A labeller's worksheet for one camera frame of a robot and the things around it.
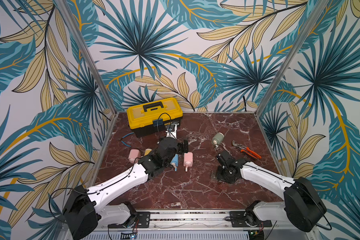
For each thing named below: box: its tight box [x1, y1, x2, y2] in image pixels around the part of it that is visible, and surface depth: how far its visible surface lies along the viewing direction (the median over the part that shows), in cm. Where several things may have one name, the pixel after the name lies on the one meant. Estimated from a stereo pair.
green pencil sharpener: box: [212, 132, 225, 149], surface depth 99 cm
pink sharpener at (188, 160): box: [183, 152, 193, 172], surface depth 90 cm
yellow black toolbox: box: [127, 97, 183, 138], surface depth 100 cm
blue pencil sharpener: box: [170, 153, 179, 172], surface depth 88 cm
